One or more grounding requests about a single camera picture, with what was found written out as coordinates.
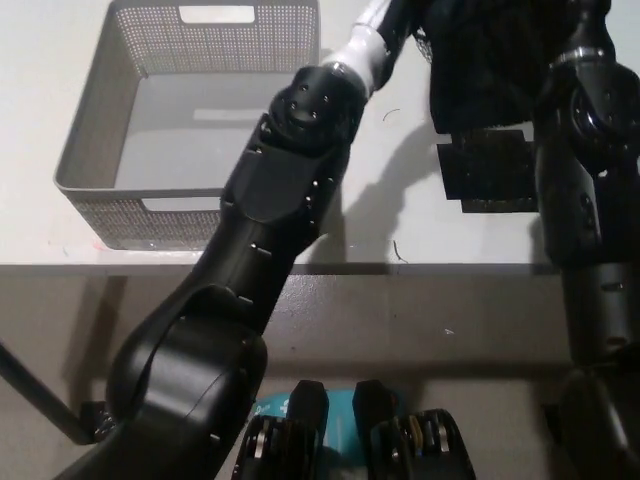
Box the robot right black white hand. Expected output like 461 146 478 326
549 0 614 64

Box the robot left white black hand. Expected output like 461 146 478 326
322 0 416 97

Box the dark green lunch bag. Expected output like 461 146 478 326
399 0 574 134

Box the black tape patch on table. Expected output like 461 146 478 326
437 128 539 214

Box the grey perforated plastic basket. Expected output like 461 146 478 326
53 0 321 251

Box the clear tape strip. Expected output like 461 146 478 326
124 242 206 266

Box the robot left black body block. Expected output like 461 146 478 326
234 379 331 480

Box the black metal table leg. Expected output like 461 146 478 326
0 342 96 446

